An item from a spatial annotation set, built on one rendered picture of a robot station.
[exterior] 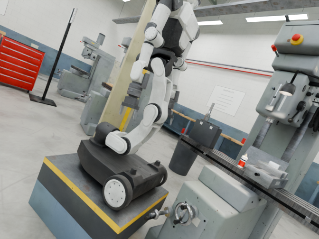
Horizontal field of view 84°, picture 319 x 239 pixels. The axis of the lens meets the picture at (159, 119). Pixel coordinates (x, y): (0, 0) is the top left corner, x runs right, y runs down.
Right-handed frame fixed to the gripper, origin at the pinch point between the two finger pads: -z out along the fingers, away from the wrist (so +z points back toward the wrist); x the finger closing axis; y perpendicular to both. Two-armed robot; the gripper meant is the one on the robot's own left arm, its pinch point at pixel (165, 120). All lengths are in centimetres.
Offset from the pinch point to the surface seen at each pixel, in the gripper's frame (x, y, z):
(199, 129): 25.5, 20.1, -1.1
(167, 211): 28, -32, -55
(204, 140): 33.0, 18.0, -9.6
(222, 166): 52, 0, -23
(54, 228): -38, -55, -87
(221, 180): 54, -16, -29
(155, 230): 17, -13, -83
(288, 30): 71, -12, 72
